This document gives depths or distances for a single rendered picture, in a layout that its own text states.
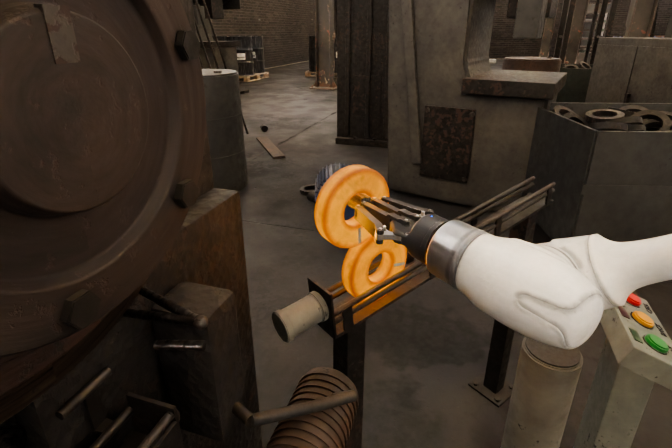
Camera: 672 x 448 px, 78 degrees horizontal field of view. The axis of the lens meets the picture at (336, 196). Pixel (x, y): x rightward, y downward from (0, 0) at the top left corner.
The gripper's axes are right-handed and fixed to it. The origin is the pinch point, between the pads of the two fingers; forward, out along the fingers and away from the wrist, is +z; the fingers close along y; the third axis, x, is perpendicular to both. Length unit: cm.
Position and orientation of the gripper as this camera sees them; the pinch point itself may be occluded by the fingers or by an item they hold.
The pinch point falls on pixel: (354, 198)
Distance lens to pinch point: 76.7
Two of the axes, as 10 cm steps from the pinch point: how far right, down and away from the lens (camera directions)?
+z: -6.1, -3.4, 7.2
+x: 0.3, -9.1, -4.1
